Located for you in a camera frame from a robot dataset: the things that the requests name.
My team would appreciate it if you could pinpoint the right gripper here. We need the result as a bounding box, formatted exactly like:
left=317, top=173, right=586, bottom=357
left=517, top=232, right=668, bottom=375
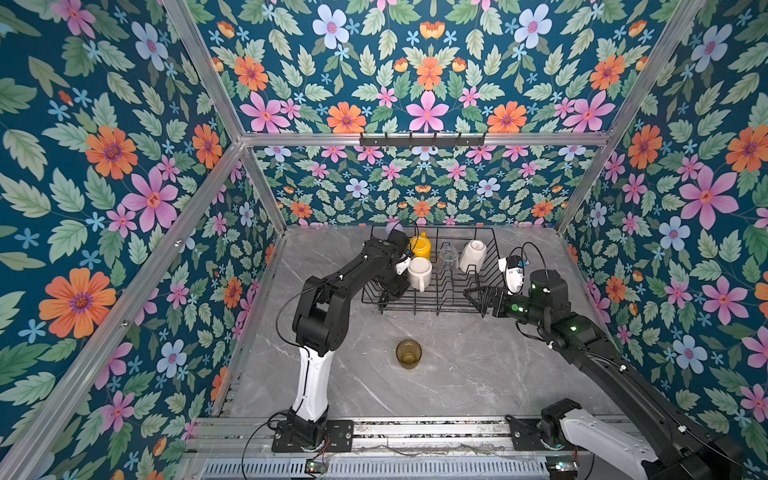
left=463, top=286, right=549, bottom=331

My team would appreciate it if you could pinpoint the red white mug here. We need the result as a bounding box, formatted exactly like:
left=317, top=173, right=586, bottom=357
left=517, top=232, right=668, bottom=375
left=407, top=257, right=432, bottom=292

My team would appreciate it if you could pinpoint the yellow mug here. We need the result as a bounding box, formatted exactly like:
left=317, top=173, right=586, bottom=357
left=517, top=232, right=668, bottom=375
left=410, top=232, right=432, bottom=261

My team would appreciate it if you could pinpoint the cream white mug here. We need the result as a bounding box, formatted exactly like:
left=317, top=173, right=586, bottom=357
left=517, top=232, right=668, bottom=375
left=459, top=239, right=487, bottom=274

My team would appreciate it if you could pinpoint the clear drinking glass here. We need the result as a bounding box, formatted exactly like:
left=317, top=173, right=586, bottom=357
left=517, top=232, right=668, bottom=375
left=436, top=242, right=459, bottom=275

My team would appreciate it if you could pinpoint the olive green glass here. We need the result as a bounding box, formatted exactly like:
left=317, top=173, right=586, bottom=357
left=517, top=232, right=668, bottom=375
left=395, top=339, right=423, bottom=369

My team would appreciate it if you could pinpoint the black mug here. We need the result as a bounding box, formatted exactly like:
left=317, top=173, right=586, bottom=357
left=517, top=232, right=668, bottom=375
left=382, top=276, right=411, bottom=300

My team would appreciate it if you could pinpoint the lilac plastic cup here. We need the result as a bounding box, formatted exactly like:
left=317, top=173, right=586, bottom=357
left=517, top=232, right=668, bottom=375
left=385, top=221, right=403, bottom=235

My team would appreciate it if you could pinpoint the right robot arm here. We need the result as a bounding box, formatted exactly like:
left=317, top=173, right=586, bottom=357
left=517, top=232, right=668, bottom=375
left=464, top=267, right=745, bottom=479

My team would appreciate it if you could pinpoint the black wire dish rack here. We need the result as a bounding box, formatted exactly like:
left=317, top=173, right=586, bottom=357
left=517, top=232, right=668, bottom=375
left=360, top=225, right=504, bottom=315

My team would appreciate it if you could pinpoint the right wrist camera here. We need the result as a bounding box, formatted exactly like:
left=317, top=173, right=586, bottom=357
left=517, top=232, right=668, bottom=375
left=498, top=254, right=525, bottom=295

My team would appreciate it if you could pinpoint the wall hook rail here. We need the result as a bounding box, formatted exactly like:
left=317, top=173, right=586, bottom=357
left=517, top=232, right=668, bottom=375
left=358, top=132, right=486, bottom=149

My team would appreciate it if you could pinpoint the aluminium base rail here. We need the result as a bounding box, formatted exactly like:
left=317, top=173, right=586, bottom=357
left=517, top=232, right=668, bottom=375
left=185, top=416, right=572, bottom=455

